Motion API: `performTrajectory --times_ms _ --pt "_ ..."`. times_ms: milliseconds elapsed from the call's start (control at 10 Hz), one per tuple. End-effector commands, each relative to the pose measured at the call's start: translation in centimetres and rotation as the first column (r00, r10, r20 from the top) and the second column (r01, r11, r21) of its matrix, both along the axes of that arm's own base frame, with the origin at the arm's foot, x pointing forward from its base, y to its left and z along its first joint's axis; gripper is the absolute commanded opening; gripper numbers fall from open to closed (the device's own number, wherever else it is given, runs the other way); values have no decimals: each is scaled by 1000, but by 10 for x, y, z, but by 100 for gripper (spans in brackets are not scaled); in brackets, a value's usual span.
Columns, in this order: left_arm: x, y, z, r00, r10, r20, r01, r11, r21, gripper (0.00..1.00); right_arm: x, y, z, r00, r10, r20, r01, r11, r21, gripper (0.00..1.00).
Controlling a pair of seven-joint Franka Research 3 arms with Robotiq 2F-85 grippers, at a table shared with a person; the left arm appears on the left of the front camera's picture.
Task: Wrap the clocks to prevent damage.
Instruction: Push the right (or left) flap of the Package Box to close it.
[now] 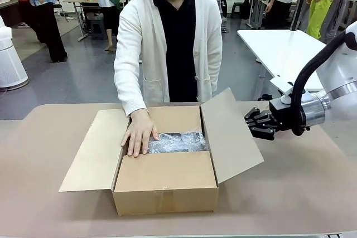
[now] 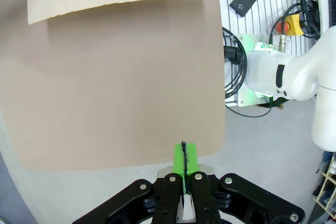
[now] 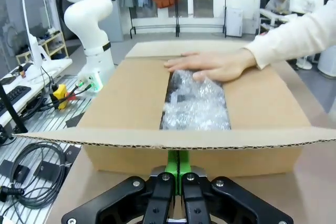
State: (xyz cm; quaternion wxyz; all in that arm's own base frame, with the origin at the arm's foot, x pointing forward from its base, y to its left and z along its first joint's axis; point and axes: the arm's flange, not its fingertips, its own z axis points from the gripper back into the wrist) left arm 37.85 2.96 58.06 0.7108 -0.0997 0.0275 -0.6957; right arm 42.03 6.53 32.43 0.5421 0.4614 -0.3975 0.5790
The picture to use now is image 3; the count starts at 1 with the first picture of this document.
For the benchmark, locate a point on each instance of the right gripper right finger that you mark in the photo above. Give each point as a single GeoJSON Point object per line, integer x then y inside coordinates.
{"type": "Point", "coordinates": [197, 190]}

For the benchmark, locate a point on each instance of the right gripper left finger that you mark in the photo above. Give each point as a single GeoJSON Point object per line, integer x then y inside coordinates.
{"type": "Point", "coordinates": [160, 190]}

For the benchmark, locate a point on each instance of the bubble clock bundle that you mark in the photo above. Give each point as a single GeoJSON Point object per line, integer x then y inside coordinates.
{"type": "Point", "coordinates": [194, 103]}

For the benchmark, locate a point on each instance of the brown cardboard box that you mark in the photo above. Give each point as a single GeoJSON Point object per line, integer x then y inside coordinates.
{"type": "Point", "coordinates": [262, 103]}

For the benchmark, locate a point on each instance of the person's right forearm white sleeve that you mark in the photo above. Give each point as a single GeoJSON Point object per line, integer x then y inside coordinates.
{"type": "Point", "coordinates": [288, 37]}

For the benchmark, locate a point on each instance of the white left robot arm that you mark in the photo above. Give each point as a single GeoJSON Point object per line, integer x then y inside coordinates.
{"type": "Point", "coordinates": [86, 11]}

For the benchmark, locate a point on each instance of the person's right hand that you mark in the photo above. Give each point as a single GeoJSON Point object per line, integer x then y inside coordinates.
{"type": "Point", "coordinates": [223, 64]}

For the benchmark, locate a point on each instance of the black clothes rack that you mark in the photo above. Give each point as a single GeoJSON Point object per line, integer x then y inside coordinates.
{"type": "Point", "coordinates": [155, 26]}

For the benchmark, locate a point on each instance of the black slanted pole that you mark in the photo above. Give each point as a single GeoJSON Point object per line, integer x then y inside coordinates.
{"type": "Point", "coordinates": [13, 111]}

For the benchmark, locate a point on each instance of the white air purifier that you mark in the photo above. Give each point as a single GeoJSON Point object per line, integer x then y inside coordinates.
{"type": "Point", "coordinates": [234, 22]}

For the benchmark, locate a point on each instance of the black keyboard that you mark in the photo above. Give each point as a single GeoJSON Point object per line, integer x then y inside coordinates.
{"type": "Point", "coordinates": [13, 96]}

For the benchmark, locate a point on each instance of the light wooden shelf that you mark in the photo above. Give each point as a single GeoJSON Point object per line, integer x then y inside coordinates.
{"type": "Point", "coordinates": [62, 44]}

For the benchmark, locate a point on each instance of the white monitor on stand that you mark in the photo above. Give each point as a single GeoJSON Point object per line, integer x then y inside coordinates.
{"type": "Point", "coordinates": [34, 48]}

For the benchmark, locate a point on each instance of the black mounting bracket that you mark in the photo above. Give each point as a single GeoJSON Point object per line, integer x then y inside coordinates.
{"type": "Point", "coordinates": [46, 171]}

